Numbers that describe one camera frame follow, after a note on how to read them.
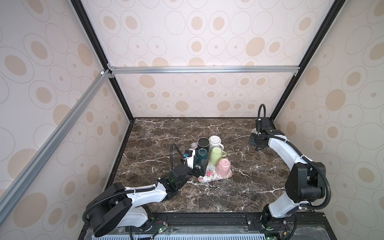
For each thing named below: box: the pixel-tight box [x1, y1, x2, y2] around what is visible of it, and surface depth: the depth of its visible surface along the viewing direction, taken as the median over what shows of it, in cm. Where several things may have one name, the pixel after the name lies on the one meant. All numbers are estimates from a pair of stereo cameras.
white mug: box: [209, 135, 225, 151], surface depth 99 cm
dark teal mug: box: [194, 148, 209, 167], surface depth 89 cm
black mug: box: [195, 137, 210, 156], surface depth 96 cm
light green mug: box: [209, 147, 227, 165], surface depth 92 cm
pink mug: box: [216, 158, 232, 177], surface depth 85 cm
